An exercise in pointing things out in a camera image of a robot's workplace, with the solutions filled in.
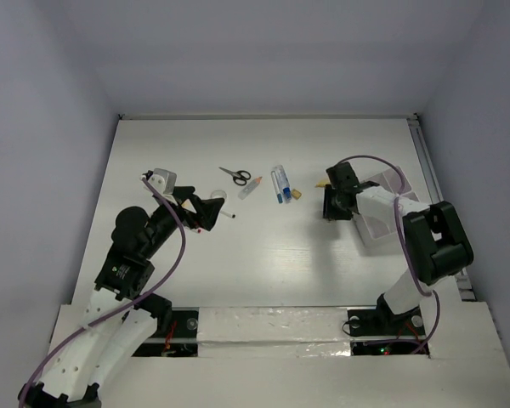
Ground blue-cap white marker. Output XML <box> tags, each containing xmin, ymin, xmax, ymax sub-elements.
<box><xmin>271</xmin><ymin>171</ymin><xmax>283</xmax><ymax>204</ymax></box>

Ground yellow eraser block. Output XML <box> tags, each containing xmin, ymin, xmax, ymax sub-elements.
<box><xmin>292</xmin><ymin>189</ymin><xmax>302</xmax><ymax>200</ymax></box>

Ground white black-tip pen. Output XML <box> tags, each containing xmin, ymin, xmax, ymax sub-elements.
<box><xmin>219</xmin><ymin>210</ymin><xmax>236</xmax><ymax>219</ymax></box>

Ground blue-cap glue tube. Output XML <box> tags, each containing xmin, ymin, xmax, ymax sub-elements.
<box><xmin>274</xmin><ymin>165</ymin><xmax>292</xmax><ymax>202</ymax></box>

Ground yellow highlighter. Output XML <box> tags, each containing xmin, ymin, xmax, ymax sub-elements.
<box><xmin>315</xmin><ymin>179</ymin><xmax>330</xmax><ymax>188</ymax></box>

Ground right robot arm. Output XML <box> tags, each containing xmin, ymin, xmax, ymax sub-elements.
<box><xmin>323</xmin><ymin>161</ymin><xmax>474</xmax><ymax>337</ymax></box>

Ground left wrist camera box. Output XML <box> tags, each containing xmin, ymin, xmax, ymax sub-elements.
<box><xmin>147</xmin><ymin>168</ymin><xmax>177</xmax><ymax>200</ymax></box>

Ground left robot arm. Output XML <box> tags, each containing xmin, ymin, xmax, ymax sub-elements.
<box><xmin>19</xmin><ymin>186</ymin><xmax>224</xmax><ymax>407</ymax></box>

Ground white tape roll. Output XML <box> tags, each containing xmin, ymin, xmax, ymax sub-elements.
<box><xmin>211</xmin><ymin>190</ymin><xmax>227</xmax><ymax>200</ymax></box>

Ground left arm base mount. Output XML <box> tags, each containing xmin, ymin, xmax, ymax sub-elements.
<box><xmin>133</xmin><ymin>309</ymin><xmax>199</xmax><ymax>358</ymax></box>

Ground black scissors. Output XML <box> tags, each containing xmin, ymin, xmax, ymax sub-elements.
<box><xmin>219</xmin><ymin>167</ymin><xmax>252</xmax><ymax>186</ymax></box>

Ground white divided organizer box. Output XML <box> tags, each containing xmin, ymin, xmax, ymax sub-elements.
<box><xmin>353</xmin><ymin>169</ymin><xmax>423</xmax><ymax>247</ymax></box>

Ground aluminium side rail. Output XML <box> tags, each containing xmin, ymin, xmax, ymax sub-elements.
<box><xmin>407</xmin><ymin>114</ymin><xmax>478</xmax><ymax>302</ymax></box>

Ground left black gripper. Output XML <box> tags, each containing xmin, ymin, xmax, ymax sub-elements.
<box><xmin>143</xmin><ymin>185</ymin><xmax>224</xmax><ymax>257</ymax></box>

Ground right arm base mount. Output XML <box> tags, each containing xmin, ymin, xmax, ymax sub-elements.
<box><xmin>342</xmin><ymin>309</ymin><xmax>426</xmax><ymax>356</ymax></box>

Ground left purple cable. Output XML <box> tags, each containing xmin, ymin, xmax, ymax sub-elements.
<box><xmin>17</xmin><ymin>178</ymin><xmax>189</xmax><ymax>405</ymax></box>

